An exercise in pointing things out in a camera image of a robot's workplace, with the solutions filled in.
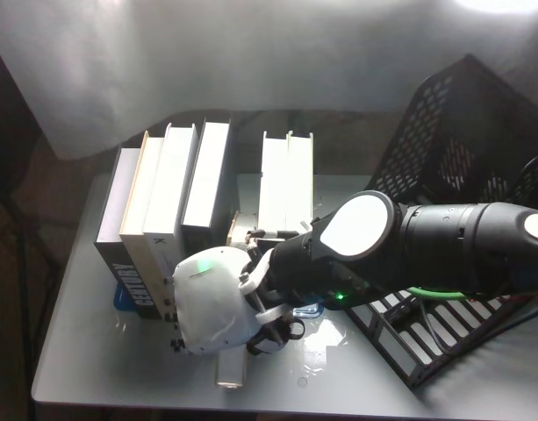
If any black mesh file basket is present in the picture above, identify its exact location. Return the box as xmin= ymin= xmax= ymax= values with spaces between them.
xmin=345 ymin=53 xmax=538 ymax=391

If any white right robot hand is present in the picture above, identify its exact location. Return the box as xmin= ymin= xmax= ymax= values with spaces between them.
xmin=165 ymin=245 xmax=305 ymax=357

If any dark book grey lettering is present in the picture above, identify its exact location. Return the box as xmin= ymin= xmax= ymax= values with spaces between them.
xmin=257 ymin=129 xmax=291 ymax=233

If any clear plastic wrap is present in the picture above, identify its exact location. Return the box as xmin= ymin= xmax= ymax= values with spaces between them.
xmin=290 ymin=315 xmax=353 ymax=387

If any cream-spined book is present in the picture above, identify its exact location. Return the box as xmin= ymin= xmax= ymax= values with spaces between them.
xmin=118 ymin=130 xmax=177 ymax=324

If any white book marked K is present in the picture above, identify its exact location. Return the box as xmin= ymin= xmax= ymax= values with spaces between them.
xmin=141 ymin=122 xmax=200 ymax=282

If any pale green book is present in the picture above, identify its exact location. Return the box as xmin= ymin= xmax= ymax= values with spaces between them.
xmin=285 ymin=130 xmax=316 ymax=232

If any blue metal bookend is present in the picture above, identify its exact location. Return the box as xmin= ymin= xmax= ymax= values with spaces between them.
xmin=290 ymin=304 xmax=326 ymax=319
xmin=112 ymin=282 xmax=140 ymax=313

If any white backdrop cloth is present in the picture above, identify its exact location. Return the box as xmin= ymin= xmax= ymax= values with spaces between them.
xmin=0 ymin=0 xmax=538 ymax=163

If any black plain-spined book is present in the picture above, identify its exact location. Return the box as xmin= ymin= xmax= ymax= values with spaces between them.
xmin=179 ymin=116 xmax=233 ymax=264

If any beige paperback book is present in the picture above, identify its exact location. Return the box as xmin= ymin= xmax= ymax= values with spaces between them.
xmin=213 ymin=209 xmax=260 ymax=390

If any black Century book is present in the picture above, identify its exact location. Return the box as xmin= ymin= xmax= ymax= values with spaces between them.
xmin=92 ymin=146 xmax=162 ymax=320

